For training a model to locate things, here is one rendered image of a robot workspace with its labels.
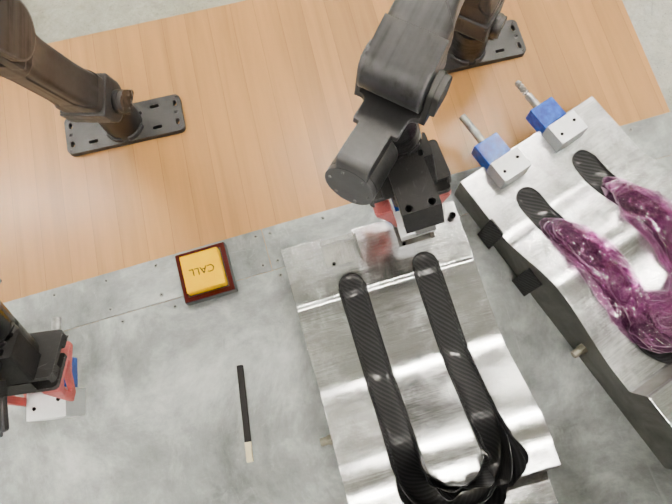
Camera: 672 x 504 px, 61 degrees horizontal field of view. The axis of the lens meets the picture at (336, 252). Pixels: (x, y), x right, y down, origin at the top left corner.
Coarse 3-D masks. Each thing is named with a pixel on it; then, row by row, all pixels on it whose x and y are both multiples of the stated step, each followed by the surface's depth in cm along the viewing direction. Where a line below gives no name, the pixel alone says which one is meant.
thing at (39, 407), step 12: (60, 324) 75; (72, 360) 74; (72, 372) 74; (36, 396) 71; (48, 396) 71; (84, 396) 75; (36, 408) 70; (48, 408) 70; (60, 408) 70; (72, 408) 72; (84, 408) 75; (36, 420) 70
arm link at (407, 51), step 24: (408, 0) 52; (432, 0) 52; (456, 0) 52; (384, 24) 53; (408, 24) 52; (432, 24) 52; (384, 48) 52; (408, 48) 52; (432, 48) 52; (360, 72) 54; (384, 72) 53; (408, 72) 52; (432, 72) 52; (384, 96) 55; (408, 96) 53
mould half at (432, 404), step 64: (320, 256) 80; (384, 256) 80; (448, 256) 80; (320, 320) 78; (384, 320) 78; (320, 384) 77; (448, 384) 74; (512, 384) 73; (384, 448) 70; (448, 448) 69
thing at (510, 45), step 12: (504, 24) 99; (516, 24) 99; (456, 36) 92; (504, 36) 98; (516, 36) 98; (456, 48) 94; (468, 48) 93; (480, 48) 94; (492, 48) 98; (504, 48) 98; (516, 48) 97; (456, 60) 96; (468, 60) 96; (480, 60) 97; (492, 60) 97; (504, 60) 98
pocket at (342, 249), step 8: (352, 232) 81; (328, 240) 83; (336, 240) 83; (344, 240) 83; (352, 240) 84; (328, 248) 84; (336, 248) 83; (344, 248) 83; (352, 248) 83; (328, 256) 83; (336, 256) 83; (344, 256) 83; (352, 256) 83; (360, 256) 83; (328, 264) 83; (336, 264) 83
